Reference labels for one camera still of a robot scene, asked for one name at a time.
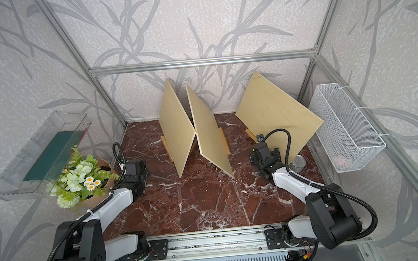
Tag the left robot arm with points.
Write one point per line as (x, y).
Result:
(95, 221)

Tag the clear plastic wall bin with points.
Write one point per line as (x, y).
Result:
(42, 160)

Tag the aluminium mounting rail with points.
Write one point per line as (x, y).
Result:
(182, 247)

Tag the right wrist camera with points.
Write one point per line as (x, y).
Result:
(260, 137)

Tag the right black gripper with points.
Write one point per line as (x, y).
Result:
(276, 155)

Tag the white wire mesh basket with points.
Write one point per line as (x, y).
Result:
(345, 129)

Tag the clear plastic cup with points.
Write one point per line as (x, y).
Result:
(298, 164)

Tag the pink object in basket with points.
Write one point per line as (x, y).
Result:
(342, 161)

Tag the plywood board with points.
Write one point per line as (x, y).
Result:
(177, 128)
(210, 144)
(265, 107)

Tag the artificial flower bouquet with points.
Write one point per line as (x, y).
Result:
(81, 177)

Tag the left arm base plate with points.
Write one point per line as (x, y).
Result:
(157, 250)

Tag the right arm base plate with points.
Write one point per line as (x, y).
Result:
(278, 239)

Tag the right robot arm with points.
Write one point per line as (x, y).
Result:
(333, 215)

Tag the wooden easel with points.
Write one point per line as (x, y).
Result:
(251, 135)
(163, 140)
(224, 141)

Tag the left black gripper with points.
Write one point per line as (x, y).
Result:
(145, 172)

